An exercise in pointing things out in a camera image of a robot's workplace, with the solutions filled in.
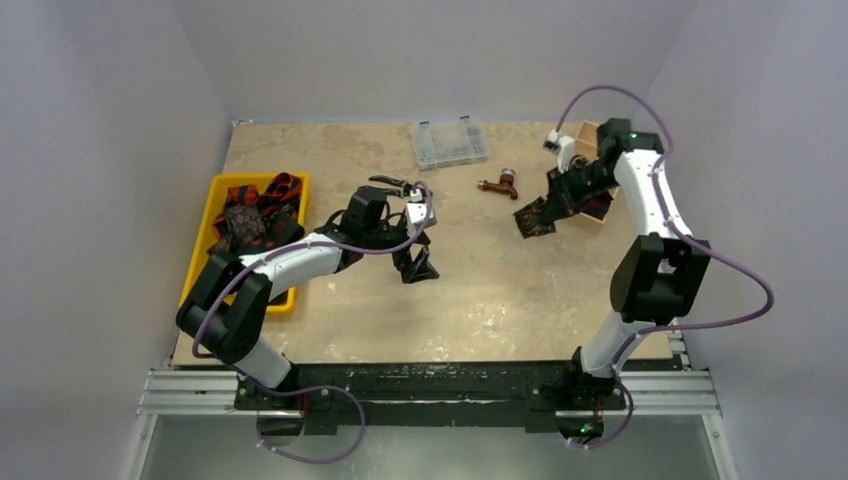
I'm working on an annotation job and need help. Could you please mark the purple cable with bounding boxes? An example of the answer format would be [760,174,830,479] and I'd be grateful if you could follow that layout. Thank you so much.
[190,180,435,464]
[555,84,775,450]

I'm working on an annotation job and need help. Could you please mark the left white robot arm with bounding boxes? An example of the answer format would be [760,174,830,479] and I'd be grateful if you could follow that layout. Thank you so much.
[175,181,438,409]

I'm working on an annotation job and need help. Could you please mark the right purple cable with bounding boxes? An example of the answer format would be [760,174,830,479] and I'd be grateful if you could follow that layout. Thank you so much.
[555,84,775,450]

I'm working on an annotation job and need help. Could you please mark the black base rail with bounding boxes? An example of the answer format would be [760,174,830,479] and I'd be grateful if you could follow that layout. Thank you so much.
[136,357,722,439]

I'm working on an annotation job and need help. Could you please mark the clear plastic organizer box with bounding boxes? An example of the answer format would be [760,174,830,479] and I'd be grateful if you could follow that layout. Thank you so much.
[410,116,491,171]

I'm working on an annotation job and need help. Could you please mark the black handled pliers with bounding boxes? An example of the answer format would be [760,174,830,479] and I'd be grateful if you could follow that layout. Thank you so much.
[368,175,424,202]

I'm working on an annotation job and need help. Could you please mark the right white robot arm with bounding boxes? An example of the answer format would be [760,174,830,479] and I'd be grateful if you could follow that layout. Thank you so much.
[539,118,709,407]

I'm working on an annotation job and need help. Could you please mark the black tie orange hearts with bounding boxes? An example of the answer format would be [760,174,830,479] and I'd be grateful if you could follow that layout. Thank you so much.
[263,211,305,249]

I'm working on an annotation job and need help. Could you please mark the dark brown patterned tie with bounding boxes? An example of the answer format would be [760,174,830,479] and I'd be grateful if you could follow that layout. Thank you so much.
[513,197,556,239]

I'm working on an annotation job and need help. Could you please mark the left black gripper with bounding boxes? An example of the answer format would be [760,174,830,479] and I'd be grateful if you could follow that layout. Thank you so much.
[363,221,439,282]

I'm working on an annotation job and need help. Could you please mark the wooden compartment tray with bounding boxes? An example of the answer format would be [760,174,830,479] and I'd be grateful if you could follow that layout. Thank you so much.
[566,121,619,225]

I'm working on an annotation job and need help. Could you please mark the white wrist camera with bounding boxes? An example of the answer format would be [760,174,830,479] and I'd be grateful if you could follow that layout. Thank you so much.
[543,130,575,173]
[404,188,438,236]

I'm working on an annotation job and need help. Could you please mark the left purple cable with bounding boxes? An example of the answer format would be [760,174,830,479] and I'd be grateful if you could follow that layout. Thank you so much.
[190,180,435,464]

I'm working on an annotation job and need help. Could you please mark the yellow plastic bin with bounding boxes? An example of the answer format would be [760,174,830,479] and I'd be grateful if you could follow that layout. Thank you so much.
[180,172,311,316]

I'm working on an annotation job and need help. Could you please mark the orange black striped tie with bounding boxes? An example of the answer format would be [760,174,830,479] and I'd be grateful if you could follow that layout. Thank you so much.
[202,172,310,236]

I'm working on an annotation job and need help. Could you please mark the dark red rolled tie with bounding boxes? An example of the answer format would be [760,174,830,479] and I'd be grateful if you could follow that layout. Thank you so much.
[583,193,614,221]

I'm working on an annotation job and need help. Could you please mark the brown floral tie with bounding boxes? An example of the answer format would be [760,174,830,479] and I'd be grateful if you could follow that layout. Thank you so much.
[206,205,267,254]

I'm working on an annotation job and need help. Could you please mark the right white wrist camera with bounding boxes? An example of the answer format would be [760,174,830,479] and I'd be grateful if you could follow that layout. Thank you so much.
[543,130,575,173]

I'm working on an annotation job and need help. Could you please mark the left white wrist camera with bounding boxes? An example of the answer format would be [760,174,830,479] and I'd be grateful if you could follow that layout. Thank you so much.
[404,188,438,236]

